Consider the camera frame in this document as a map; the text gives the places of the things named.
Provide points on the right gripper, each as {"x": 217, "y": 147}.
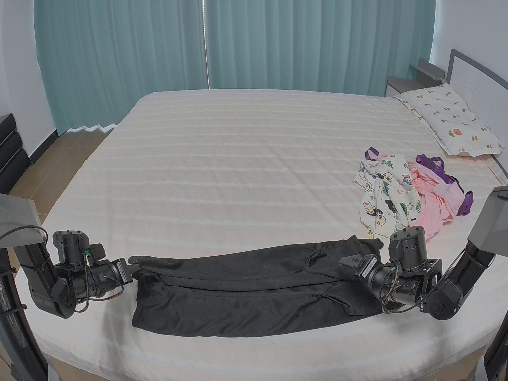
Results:
{"x": 375, "y": 276}

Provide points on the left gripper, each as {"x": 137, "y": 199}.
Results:
{"x": 115, "y": 274}

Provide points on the black T-shirt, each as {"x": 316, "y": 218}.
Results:
{"x": 238, "y": 292}

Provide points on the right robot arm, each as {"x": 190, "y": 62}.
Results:
{"x": 456, "y": 288}

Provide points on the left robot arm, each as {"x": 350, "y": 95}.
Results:
{"x": 39, "y": 276}

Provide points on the bed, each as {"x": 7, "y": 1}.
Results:
{"x": 238, "y": 153}

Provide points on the white printed pyjama garment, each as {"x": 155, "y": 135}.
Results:
{"x": 385, "y": 201}

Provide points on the pink garment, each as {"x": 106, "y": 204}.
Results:
{"x": 432, "y": 208}

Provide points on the purple garment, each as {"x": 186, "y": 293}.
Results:
{"x": 466, "y": 204}

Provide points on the black chest of drawers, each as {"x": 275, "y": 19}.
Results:
{"x": 10, "y": 153}

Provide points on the white printed pillow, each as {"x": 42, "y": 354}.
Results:
{"x": 448, "y": 117}

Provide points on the grey bedside table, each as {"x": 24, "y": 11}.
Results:
{"x": 403, "y": 83}

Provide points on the blue-green curtain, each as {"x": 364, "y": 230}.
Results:
{"x": 119, "y": 54}
{"x": 317, "y": 34}

